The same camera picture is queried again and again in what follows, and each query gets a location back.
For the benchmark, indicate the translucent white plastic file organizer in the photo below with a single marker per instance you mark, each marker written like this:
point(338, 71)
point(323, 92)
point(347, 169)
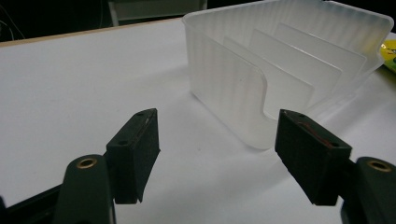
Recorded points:
point(280, 62)

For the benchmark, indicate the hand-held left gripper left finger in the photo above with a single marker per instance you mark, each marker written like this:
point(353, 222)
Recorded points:
point(130, 161)

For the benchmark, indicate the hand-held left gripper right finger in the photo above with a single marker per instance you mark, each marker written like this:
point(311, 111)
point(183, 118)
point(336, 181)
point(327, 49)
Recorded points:
point(314, 155)

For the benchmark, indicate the yellow packet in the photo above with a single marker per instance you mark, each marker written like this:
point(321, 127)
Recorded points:
point(389, 54)

